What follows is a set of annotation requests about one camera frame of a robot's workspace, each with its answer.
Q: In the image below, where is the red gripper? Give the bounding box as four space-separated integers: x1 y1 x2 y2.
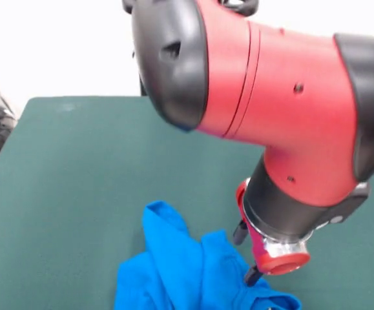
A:
233 178 311 287

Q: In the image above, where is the blue printed t-shirt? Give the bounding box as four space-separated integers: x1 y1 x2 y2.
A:
113 200 304 310

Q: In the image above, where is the dark green tablecloth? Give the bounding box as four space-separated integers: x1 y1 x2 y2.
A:
0 96 374 310

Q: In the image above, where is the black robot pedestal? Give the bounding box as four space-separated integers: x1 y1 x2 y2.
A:
121 0 259 97

